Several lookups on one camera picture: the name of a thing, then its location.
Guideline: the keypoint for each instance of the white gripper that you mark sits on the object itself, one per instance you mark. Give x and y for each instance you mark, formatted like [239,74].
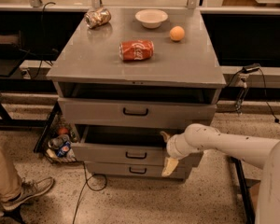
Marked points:
[173,147]

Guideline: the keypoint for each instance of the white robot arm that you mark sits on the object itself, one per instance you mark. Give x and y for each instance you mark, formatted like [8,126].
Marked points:
[263,153]

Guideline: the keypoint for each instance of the grey drawer cabinet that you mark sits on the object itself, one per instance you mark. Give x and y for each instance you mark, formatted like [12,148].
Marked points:
[178,72]

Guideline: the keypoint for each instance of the grey top drawer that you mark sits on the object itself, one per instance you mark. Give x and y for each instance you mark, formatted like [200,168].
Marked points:
[135,113]

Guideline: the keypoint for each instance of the blue pepsi can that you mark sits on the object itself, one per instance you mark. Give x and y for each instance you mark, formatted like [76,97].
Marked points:
[63,149]

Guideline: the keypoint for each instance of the red cola can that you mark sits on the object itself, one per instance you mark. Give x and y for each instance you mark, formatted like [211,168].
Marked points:
[136,50]

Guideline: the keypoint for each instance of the red apple in basket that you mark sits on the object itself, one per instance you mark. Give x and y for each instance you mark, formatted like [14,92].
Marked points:
[62,130]

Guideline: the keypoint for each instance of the black power adapter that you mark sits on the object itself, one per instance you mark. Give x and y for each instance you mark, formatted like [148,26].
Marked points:
[251,68]

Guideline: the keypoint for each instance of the orange fruit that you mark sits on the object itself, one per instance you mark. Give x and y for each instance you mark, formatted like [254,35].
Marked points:
[177,33]

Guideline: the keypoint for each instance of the black table leg left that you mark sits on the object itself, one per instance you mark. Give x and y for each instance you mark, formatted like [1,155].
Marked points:
[39,144]

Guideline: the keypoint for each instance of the white bowl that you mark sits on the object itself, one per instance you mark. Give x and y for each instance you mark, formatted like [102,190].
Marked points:
[151,18]

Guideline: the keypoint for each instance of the grey sneaker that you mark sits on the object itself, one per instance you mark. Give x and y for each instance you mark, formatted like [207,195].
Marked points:
[29,190]

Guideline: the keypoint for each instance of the crumpled silver snack bag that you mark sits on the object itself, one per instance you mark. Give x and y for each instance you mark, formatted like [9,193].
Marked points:
[98,17]

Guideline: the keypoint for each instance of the beige trouser leg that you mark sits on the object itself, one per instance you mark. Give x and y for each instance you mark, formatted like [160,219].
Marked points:
[10,181]

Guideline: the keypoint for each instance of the black metal frame right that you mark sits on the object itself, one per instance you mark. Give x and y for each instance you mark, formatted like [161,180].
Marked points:
[244,190]

